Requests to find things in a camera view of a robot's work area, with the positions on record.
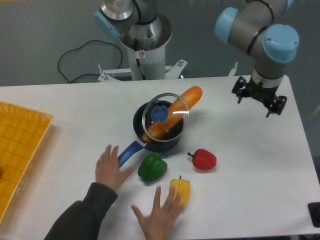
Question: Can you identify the black corner device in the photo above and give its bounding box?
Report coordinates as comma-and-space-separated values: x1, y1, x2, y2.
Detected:
307, 202, 320, 228

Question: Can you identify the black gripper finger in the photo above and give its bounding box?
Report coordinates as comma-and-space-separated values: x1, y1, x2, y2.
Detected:
264, 95, 287, 118
231, 76, 250, 103

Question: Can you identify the dark blue saucepan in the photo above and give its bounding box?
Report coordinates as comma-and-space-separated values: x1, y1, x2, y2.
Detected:
118, 102, 187, 167

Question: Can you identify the orange toy baguette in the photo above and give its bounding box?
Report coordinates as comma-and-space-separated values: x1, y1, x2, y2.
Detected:
141, 85, 204, 144

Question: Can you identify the yellow toy bell pepper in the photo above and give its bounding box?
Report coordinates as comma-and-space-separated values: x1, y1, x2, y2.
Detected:
169, 175, 191, 207

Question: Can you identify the red toy bell pepper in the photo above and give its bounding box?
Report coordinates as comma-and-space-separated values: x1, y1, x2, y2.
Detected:
187, 148, 217, 171

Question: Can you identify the person left hand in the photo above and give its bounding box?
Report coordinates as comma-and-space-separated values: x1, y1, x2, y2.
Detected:
95, 144, 136, 191

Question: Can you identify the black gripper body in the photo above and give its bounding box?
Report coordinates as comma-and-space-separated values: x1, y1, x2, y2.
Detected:
247, 78, 278, 103

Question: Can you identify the dark grey sleeve forearm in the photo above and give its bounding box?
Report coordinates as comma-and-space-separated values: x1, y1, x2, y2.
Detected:
45, 182, 118, 240

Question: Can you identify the black floor cable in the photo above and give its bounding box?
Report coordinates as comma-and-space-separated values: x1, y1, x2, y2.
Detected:
57, 39, 124, 84

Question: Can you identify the green toy bell pepper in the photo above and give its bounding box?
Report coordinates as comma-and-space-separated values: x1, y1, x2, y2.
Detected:
137, 153, 168, 183

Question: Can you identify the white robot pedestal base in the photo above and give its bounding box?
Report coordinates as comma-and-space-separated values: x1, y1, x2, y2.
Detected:
96, 12, 239, 83

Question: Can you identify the glass pot lid blue knob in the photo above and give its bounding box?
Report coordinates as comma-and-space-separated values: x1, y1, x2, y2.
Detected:
141, 92, 190, 142

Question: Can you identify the yellow woven basket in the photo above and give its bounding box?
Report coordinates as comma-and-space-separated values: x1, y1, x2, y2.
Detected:
0, 101, 54, 221

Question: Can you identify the person right hand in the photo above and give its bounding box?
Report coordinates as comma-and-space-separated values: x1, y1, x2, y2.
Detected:
131, 186, 184, 240

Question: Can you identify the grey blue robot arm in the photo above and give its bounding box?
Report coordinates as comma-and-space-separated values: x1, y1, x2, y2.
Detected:
94, 0, 300, 115

